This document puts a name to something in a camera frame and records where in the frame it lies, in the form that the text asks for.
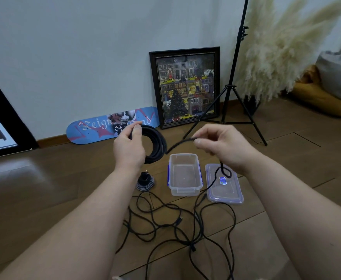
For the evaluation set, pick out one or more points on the person's right hand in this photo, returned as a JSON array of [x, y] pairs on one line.
[[231, 148]]

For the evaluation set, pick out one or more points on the person's left hand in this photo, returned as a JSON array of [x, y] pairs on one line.
[[127, 151]]

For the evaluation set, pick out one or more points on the person's left thumb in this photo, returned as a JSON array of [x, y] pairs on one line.
[[137, 133]]

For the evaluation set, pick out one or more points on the person's right thumb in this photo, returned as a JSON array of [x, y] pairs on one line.
[[204, 144]]

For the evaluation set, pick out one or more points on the person's right forearm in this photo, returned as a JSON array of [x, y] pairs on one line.
[[301, 218]]

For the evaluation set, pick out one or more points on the person's left forearm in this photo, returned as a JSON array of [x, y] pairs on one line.
[[77, 230]]

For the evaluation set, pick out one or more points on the clear plastic container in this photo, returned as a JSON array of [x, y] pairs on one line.
[[185, 174]]

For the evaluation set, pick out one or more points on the blue skateboard deck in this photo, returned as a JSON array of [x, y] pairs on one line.
[[100, 128]]

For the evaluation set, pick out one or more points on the clear container lid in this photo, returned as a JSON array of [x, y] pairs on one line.
[[224, 189]]

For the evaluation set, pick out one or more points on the framed city picture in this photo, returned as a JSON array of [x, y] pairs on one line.
[[185, 87]]

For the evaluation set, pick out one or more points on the black vase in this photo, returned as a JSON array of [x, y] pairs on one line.
[[251, 105]]

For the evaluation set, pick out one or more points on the black tripod stand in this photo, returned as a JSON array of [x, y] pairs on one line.
[[233, 69]]

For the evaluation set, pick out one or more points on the cream pampas grass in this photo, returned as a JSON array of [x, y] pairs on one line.
[[278, 46]]

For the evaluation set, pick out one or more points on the yellow cushion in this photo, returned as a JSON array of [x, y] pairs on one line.
[[319, 97]]

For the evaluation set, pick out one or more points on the black framed board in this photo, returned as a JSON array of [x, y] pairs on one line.
[[4, 125]]

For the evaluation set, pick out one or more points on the grey cushion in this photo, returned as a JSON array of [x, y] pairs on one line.
[[338, 74]]

